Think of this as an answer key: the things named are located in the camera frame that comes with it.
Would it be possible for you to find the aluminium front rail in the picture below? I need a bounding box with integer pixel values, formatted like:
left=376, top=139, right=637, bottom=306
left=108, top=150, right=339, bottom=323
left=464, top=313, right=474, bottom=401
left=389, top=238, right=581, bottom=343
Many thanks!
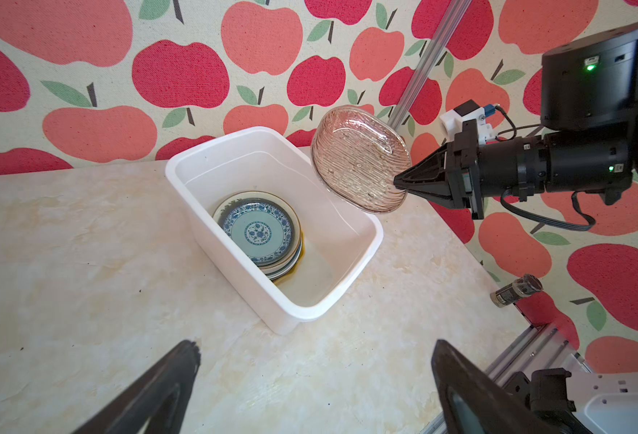
left=425, top=325, right=592, bottom=433

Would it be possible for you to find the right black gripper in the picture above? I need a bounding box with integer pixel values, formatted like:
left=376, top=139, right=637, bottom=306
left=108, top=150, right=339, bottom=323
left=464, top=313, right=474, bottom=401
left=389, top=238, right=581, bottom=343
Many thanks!
left=393, top=120, right=550, bottom=220

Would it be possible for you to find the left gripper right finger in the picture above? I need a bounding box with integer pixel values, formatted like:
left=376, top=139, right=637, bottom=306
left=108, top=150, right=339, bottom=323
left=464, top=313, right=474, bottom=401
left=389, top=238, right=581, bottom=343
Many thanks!
left=431, top=339, right=558, bottom=433

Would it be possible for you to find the white plastic bin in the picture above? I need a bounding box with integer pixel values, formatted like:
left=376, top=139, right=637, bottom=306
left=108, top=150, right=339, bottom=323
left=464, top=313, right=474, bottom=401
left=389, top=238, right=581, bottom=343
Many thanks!
left=165, top=127, right=383, bottom=335

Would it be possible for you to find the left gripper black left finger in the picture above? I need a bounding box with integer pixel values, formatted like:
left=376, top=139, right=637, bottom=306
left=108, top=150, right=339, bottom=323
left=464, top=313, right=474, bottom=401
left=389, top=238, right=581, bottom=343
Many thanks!
left=76, top=340, right=200, bottom=433

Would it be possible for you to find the right aluminium frame post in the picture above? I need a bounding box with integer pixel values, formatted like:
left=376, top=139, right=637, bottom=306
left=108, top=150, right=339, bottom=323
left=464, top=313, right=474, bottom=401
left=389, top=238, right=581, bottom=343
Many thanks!
left=388, top=0, right=471, bottom=129

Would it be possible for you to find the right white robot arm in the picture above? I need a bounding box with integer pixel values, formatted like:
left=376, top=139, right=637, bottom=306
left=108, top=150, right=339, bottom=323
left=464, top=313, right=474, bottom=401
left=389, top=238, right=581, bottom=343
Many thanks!
left=394, top=22, right=638, bottom=222

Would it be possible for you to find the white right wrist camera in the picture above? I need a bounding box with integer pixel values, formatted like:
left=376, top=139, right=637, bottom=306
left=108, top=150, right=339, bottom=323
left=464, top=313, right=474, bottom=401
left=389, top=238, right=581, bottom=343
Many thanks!
left=439, top=99, right=497, bottom=145

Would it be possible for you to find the small metal cylinder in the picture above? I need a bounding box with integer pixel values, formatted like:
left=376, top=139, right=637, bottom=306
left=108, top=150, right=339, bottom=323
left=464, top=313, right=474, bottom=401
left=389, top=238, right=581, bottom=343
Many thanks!
left=490, top=274, right=543, bottom=307

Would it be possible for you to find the blue patterned plate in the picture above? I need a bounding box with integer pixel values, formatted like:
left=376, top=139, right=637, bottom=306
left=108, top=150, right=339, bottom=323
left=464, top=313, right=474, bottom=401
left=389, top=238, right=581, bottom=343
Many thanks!
left=216, top=197, right=296, bottom=268

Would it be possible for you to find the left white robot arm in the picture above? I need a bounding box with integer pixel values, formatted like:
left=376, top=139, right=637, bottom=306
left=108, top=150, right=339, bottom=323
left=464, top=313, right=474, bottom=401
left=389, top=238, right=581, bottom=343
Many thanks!
left=78, top=340, right=638, bottom=433

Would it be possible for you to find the pink ribbed glass plate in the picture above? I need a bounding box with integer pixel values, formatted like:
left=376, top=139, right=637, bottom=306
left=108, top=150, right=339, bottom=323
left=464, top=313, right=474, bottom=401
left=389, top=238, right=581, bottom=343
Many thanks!
left=311, top=106, right=411, bottom=214

